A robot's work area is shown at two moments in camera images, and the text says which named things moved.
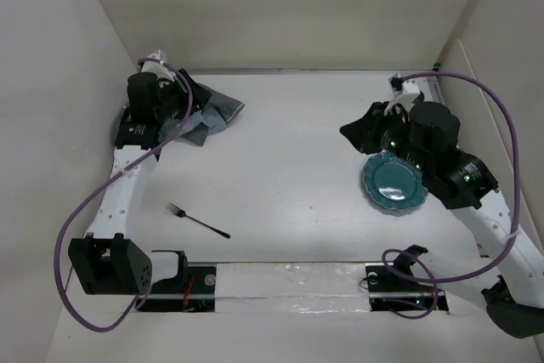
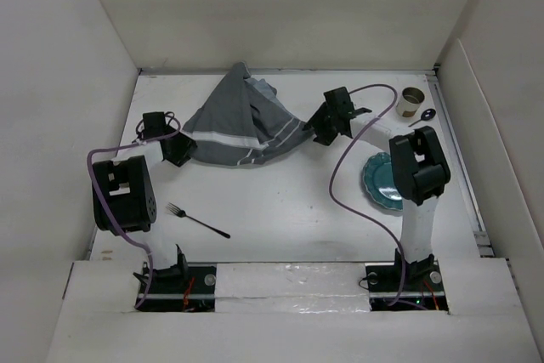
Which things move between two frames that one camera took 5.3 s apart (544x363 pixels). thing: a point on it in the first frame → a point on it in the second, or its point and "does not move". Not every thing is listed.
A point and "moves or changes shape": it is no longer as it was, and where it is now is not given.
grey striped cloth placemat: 210,118 moves or changes shape
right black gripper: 363,131 → 324,137
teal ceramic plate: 393,182 does not move
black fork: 182,213 does not move
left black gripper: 167,84 → 180,156
